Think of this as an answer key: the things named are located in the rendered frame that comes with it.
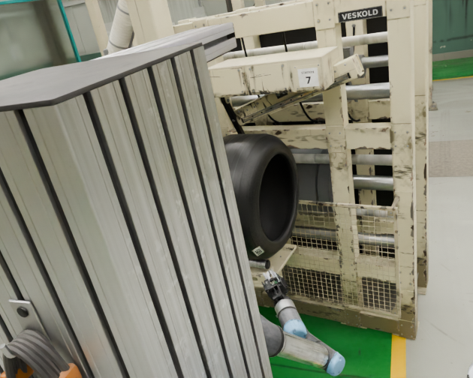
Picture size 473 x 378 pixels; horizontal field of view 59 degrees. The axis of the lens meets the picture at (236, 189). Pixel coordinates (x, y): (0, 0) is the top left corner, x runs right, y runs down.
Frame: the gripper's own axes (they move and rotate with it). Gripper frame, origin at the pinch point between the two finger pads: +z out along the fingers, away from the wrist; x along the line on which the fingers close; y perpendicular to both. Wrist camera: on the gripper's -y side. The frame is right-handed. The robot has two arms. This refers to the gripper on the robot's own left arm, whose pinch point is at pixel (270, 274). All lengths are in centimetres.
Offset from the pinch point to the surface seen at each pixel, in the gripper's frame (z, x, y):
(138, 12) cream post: 68, -10, 104
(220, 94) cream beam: 72, -22, 52
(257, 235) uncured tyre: 12.4, -3.2, 11.2
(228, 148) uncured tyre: 39, -12, 41
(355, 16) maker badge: 59, -92, 54
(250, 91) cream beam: 61, -34, 49
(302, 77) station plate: 43, -56, 49
